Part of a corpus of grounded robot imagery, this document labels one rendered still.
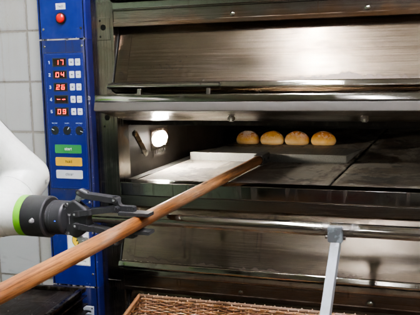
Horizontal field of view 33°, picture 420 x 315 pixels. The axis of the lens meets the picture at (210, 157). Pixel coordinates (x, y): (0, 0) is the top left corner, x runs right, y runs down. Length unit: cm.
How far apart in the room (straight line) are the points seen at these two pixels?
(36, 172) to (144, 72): 50
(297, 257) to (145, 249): 45
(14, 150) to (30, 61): 58
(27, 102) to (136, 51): 40
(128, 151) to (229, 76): 42
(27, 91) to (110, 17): 36
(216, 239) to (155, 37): 60
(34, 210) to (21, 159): 17
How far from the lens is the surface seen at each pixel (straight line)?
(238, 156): 249
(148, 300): 216
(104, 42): 213
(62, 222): 159
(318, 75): 190
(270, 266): 202
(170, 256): 211
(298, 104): 179
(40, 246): 233
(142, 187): 212
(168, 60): 204
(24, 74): 227
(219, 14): 200
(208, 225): 165
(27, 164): 174
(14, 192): 169
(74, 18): 214
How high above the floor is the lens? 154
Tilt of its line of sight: 8 degrees down
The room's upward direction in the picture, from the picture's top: 2 degrees counter-clockwise
